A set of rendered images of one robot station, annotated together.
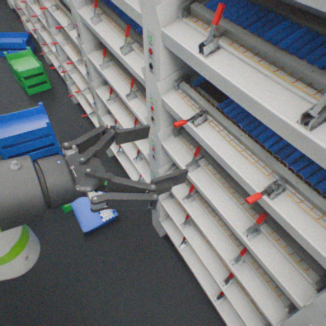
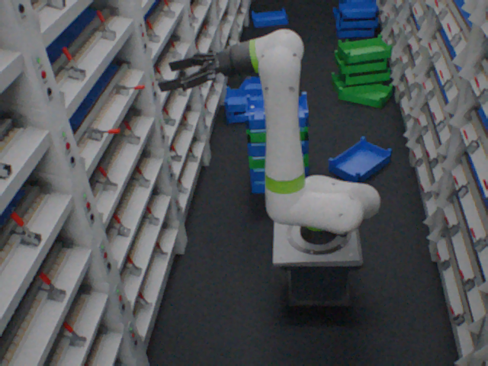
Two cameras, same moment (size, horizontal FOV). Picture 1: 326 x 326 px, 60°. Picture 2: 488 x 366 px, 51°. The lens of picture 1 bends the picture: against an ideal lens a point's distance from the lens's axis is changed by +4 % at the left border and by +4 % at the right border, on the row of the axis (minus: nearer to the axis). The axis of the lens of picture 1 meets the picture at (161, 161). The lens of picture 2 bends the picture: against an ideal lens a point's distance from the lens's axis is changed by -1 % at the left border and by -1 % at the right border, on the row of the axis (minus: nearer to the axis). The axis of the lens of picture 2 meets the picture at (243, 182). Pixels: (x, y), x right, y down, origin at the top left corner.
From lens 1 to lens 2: 169 cm
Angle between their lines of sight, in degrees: 86
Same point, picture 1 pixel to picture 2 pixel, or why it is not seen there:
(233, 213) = (129, 152)
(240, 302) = (158, 210)
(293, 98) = (98, 43)
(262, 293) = (151, 168)
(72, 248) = not seen: outside the picture
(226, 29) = (59, 66)
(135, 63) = (49, 219)
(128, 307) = (237, 326)
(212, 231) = (136, 205)
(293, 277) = (142, 123)
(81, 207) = not seen: outside the picture
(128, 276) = (217, 351)
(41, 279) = not seen: outside the picture
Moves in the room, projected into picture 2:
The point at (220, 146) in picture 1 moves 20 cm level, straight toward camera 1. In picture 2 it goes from (109, 120) to (166, 97)
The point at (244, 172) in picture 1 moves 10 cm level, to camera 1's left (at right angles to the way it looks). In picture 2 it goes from (120, 105) to (141, 113)
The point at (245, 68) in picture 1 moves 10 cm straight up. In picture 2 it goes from (85, 60) to (75, 27)
